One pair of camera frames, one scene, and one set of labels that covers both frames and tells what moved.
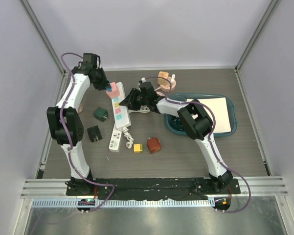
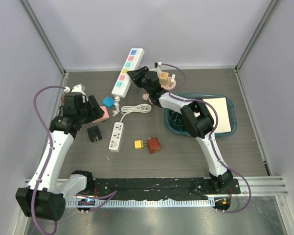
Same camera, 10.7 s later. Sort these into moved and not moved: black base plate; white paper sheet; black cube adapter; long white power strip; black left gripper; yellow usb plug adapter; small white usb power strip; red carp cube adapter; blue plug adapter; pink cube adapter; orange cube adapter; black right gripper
Moved: blue plug adapter; black right gripper; yellow usb plug adapter; black left gripper; long white power strip; pink cube adapter
Not moved: white paper sheet; black cube adapter; red carp cube adapter; black base plate; orange cube adapter; small white usb power strip
